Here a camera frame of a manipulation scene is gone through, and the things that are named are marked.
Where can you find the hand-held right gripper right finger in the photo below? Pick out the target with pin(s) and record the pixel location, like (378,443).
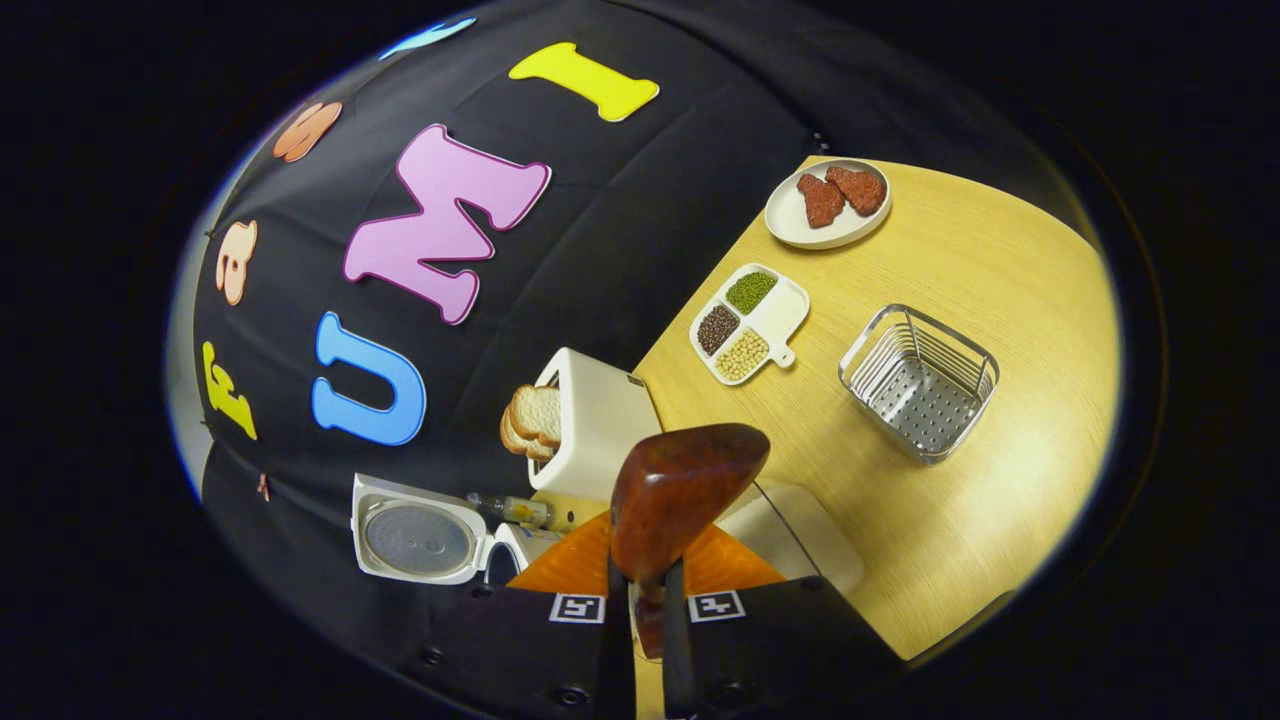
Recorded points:
(780,650)

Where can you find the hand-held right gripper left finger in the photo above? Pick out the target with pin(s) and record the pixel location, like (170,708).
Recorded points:
(520,650)

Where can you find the white rice cooker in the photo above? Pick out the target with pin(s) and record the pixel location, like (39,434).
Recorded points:
(415,535)

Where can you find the brown wooden spoon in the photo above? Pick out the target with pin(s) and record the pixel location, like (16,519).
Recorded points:
(680,490)

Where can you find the small glass bottle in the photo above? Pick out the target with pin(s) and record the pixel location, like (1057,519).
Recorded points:
(520,511)

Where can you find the bread slice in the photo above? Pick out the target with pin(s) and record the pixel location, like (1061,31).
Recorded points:
(512,432)
(540,412)

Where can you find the white toaster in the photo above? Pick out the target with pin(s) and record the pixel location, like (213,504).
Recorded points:
(600,430)

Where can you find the white divided bean dish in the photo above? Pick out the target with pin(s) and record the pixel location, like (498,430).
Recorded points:
(785,310)

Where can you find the white round plate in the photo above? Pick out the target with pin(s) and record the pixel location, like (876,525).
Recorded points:
(790,225)

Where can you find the red meat slice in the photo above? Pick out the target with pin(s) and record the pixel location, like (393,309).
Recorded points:
(820,200)
(860,190)

